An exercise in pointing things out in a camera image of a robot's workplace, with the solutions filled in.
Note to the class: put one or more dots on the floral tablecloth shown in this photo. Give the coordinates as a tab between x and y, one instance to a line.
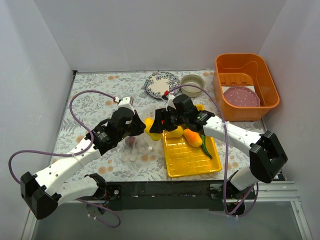
90	101

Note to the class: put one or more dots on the orange mango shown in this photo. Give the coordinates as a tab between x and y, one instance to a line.
193	138

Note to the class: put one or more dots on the clear zip top bag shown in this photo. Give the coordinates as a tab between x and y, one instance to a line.
145	146

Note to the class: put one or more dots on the yellow pear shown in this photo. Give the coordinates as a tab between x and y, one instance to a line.
177	133

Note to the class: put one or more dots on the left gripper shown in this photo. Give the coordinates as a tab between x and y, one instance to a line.
136	123

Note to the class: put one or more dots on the pink dotted plate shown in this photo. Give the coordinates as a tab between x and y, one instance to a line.
241	96

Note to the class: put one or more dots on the aluminium rail frame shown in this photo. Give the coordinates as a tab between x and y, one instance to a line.
275	213

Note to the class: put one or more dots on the green chili pepper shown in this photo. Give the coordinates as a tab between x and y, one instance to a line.
204	146

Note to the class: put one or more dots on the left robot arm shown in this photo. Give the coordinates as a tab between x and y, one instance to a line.
45	190

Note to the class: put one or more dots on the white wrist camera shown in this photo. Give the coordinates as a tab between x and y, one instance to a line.
126	102
168	98

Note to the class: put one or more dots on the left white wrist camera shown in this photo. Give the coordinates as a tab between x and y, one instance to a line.
126	102

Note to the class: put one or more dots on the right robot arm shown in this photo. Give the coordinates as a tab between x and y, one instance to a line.
266	154

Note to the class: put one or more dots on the blue floral plate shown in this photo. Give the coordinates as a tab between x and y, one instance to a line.
158	83

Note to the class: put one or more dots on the dark purple fruit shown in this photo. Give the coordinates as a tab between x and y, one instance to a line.
131	141

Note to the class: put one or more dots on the yellow plastic tray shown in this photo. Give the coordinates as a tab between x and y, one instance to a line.
183	160

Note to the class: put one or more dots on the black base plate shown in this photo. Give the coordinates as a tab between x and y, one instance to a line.
162	195

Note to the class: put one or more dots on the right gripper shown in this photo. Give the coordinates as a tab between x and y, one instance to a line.
160	121

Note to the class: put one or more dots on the orange plastic basin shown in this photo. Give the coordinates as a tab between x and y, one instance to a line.
245	70

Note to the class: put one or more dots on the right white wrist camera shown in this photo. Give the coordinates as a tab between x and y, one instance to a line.
168	98

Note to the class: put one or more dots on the beige ceramic bowl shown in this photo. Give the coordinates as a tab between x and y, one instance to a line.
192	79

